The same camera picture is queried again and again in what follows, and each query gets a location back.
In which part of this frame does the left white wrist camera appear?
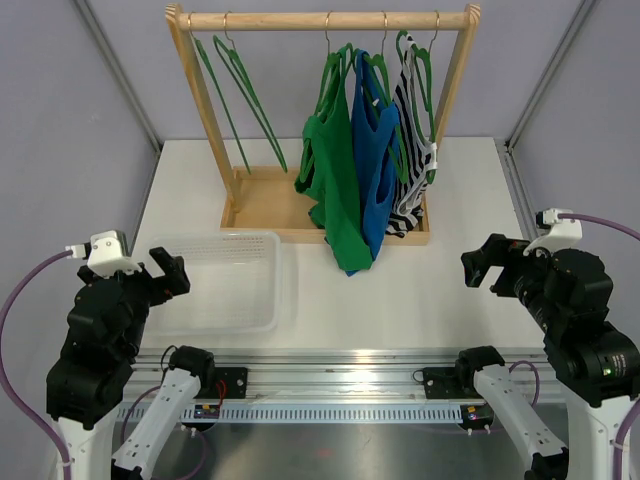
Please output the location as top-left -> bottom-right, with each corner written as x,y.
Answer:
65,230 -> 142,278

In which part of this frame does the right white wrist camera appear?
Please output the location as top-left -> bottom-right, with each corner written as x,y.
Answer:
523,208 -> 583,256

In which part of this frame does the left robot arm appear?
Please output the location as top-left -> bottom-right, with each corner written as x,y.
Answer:
46,247 -> 216,479

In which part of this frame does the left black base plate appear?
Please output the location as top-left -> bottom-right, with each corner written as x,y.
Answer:
213,367 -> 249,400

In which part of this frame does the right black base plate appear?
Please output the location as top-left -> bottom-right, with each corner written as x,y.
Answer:
412,367 -> 465,400

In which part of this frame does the white plastic basket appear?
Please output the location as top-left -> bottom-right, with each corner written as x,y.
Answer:
138,231 -> 283,337

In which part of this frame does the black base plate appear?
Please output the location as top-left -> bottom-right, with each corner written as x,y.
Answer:
412,367 -> 465,400
213,367 -> 249,400

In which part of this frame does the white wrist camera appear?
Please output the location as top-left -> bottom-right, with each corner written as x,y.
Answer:
65,230 -> 142,278
523,208 -> 583,256

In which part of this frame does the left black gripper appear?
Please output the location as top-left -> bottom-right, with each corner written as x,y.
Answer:
80,245 -> 189,357

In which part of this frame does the wooden clothes rack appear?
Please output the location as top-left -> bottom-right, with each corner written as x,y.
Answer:
165,4 -> 481,244

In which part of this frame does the green hanger far left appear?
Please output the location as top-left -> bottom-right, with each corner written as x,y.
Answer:
187,12 -> 251,174

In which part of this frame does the green hanger with striped top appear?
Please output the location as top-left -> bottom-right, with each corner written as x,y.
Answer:
396,30 -> 438,185

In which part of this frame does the black white striped tank top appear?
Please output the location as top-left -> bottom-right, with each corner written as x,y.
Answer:
386,37 -> 433,238

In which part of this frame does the green hanger with blue top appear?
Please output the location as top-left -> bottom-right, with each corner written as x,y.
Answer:
363,11 -> 409,184

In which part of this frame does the aluminium mounting rail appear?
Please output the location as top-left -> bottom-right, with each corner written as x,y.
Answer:
124,348 -> 564,405

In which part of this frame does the green tank top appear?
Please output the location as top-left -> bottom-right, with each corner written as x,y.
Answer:
294,71 -> 373,276

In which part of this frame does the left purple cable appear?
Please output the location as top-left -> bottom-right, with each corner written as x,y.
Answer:
0,248 -> 75,480

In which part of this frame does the white slotted cable duct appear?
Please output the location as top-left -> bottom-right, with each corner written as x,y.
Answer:
113,403 -> 464,425

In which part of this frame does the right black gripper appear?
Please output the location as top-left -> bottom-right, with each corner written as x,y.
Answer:
461,231 -> 565,331

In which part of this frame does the blue tank top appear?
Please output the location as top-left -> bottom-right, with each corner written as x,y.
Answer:
351,50 -> 399,259

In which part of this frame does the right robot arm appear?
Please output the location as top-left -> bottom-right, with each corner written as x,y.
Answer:
453,234 -> 639,479

